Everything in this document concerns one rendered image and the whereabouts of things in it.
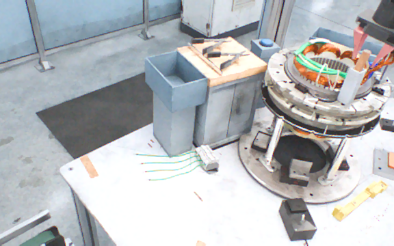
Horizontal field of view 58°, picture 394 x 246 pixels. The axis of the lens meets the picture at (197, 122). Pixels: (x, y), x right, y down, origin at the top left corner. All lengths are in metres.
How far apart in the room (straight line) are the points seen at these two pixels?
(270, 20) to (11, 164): 1.65
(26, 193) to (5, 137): 0.50
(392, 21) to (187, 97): 0.50
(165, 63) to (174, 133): 0.21
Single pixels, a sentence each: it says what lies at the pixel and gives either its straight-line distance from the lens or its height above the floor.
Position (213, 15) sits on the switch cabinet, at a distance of 3.28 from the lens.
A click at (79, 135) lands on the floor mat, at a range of 2.38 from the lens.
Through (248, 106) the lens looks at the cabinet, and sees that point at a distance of 1.13.
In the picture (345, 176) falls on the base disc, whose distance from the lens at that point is 1.17.
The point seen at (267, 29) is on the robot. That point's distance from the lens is 1.42.
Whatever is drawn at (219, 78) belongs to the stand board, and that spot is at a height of 1.06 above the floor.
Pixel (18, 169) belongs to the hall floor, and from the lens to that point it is 2.28.
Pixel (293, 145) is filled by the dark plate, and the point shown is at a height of 0.78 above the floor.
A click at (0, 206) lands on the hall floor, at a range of 2.13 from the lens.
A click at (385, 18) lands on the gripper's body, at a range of 0.81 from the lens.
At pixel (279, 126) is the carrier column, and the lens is 1.00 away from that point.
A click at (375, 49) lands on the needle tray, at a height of 1.04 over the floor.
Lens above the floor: 1.57
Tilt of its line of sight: 40 degrees down
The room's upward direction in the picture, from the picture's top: 6 degrees clockwise
